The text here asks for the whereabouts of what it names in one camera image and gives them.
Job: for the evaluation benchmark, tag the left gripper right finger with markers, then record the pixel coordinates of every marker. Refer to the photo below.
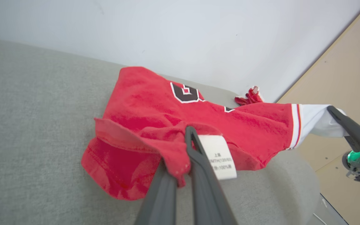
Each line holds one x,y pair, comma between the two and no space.
203,193

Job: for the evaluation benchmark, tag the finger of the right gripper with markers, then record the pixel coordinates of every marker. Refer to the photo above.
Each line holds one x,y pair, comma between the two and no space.
353,131

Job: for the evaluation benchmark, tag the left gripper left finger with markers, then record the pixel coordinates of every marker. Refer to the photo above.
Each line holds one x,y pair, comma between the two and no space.
159,203

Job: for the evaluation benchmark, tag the red basketball jersey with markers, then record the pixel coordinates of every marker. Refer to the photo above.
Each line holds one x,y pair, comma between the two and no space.
142,103

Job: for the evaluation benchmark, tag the grey fabric sofa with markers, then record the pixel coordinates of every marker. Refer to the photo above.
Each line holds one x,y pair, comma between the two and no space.
27,125

